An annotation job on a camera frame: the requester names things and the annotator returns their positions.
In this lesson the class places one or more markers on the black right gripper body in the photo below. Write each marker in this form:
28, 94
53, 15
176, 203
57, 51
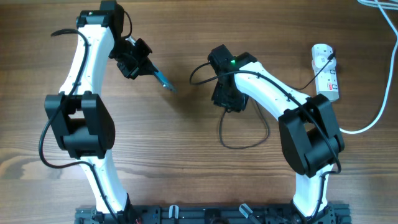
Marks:
229, 98

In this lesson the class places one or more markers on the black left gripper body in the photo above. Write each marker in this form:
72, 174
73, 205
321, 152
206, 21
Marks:
131, 60

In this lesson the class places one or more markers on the blue screen smartphone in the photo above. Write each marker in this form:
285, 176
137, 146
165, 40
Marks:
164, 82

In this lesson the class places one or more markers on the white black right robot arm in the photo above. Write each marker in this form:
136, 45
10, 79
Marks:
310, 137

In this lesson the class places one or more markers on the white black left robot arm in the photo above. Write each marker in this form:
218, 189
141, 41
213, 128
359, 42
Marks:
81, 124

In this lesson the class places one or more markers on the white power strip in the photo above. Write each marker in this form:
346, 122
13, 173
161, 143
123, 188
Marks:
324, 67

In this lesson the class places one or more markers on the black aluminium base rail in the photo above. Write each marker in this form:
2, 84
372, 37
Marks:
274, 213

